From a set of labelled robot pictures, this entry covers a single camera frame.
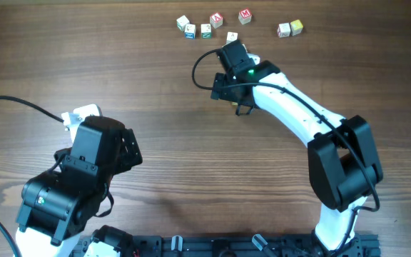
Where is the red A wooden block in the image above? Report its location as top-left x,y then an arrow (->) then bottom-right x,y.
210,12 -> 223,29

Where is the blue letter wooden block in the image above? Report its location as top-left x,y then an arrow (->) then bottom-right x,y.
184,24 -> 196,39

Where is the yellow top wooden block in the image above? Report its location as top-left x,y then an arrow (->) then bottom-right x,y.
290,19 -> 303,36

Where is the green letter wooden block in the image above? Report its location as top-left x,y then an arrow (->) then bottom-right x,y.
176,15 -> 190,31

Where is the black left camera cable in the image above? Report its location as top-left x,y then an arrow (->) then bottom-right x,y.
0,95 -> 66,124

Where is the red M wooden block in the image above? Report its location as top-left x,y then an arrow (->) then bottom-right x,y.
238,9 -> 253,25

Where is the red Y wooden block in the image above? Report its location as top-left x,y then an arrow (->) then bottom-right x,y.
277,23 -> 291,38

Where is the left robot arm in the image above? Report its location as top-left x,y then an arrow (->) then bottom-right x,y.
16,116 -> 143,256

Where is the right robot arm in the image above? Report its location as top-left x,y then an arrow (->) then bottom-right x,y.
210,40 -> 383,256

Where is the red edged wooden block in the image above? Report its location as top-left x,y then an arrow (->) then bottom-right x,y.
226,31 -> 238,44

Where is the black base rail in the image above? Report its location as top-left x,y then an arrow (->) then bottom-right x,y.
70,233 -> 382,257

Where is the green N wooden block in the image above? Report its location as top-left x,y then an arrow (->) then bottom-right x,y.
201,24 -> 212,39

